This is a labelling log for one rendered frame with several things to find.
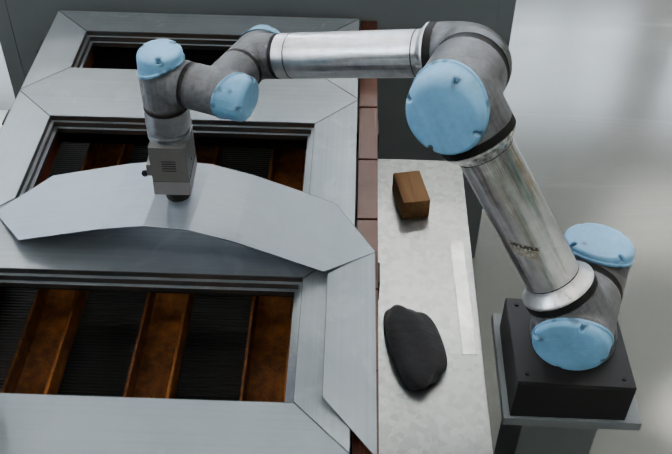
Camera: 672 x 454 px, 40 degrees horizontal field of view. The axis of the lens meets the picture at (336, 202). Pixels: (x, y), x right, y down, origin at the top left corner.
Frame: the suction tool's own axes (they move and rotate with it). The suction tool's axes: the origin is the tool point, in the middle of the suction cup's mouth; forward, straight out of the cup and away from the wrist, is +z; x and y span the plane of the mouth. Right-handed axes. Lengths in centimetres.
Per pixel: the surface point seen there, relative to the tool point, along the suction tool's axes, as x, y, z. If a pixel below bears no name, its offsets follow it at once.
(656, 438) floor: 111, -15, 93
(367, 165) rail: 34.3, -22.5, 10.0
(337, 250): 28.6, 5.7, 6.5
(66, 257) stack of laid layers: -19.8, 7.8, 7.5
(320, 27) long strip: 23, -71, 8
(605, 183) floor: 118, -115, 93
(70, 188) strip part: -21.6, -6.1, 3.4
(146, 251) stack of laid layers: -5.8, 5.9, 7.6
